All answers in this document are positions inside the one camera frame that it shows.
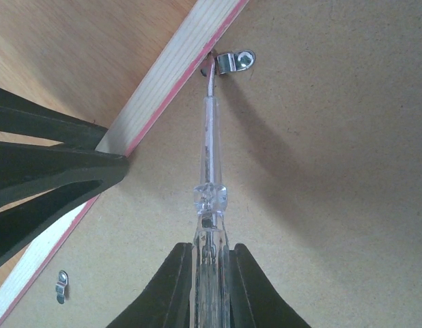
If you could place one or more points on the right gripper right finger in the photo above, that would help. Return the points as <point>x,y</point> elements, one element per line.
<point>254,300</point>

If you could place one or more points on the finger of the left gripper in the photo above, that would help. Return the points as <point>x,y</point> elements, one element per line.
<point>39,184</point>

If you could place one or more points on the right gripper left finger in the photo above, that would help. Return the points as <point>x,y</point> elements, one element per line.
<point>164,302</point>

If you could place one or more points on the pink photo frame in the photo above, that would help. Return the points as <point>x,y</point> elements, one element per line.
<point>322,154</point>

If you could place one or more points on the metal frame clip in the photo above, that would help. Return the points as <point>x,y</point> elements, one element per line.
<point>61,287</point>
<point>235,61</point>

